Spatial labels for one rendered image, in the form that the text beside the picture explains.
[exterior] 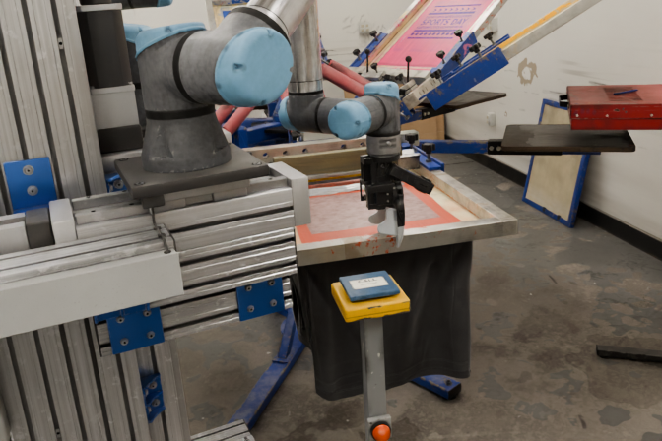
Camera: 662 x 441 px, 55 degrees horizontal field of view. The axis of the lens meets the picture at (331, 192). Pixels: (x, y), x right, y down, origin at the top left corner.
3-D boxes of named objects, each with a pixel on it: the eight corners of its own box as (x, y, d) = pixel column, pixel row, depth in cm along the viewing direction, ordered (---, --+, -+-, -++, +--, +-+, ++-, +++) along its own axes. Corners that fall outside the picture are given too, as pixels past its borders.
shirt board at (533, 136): (623, 143, 261) (624, 124, 259) (634, 169, 224) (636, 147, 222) (313, 142, 302) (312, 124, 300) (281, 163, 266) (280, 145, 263)
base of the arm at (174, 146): (151, 178, 102) (141, 117, 99) (136, 159, 115) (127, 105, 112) (241, 163, 108) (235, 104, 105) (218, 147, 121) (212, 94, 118)
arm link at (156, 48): (181, 98, 116) (171, 22, 112) (236, 100, 109) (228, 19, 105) (128, 109, 107) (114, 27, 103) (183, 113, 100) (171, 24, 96)
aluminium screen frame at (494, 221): (517, 234, 151) (518, 219, 150) (272, 270, 140) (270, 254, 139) (409, 159, 225) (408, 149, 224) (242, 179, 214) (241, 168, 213)
